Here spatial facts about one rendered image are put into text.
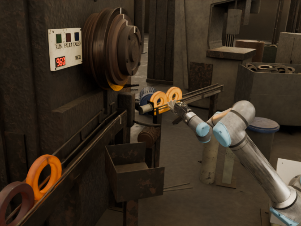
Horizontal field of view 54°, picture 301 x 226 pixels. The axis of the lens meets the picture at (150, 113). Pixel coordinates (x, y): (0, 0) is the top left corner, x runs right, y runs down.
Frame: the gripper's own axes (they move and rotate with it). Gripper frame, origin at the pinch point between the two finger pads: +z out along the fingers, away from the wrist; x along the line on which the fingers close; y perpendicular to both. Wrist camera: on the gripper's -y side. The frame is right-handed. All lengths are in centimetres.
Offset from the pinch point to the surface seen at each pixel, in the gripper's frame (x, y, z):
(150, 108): 10.4, -6.1, 6.4
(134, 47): 40, 44, 2
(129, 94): 28.0, 5.1, 11.3
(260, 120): -102, -22, -23
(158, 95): 2.0, 1.2, 9.8
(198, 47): -183, -25, 140
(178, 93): -18.3, -0.1, 9.4
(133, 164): 62, 3, -44
